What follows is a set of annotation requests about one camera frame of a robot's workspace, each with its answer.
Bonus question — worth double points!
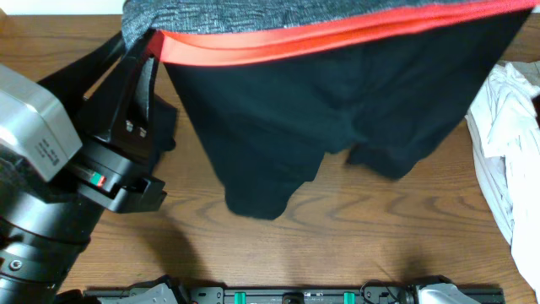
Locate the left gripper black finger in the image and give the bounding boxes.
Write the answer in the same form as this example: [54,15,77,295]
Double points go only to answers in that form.
[78,33,157,152]
[38,32,125,114]

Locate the black pants with red waistband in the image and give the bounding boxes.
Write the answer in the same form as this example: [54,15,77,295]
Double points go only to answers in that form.
[121,0,540,221]

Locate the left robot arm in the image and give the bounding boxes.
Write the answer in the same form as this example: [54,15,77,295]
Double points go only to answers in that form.
[1,31,165,303]

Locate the folded black garment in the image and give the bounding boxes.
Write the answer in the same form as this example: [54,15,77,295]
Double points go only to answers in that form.
[150,95,178,166]

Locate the white crumpled garment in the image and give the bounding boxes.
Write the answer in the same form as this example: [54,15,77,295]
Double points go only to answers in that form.
[466,63,539,291]

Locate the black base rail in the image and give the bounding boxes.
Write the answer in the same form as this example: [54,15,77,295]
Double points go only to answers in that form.
[54,274,507,304]

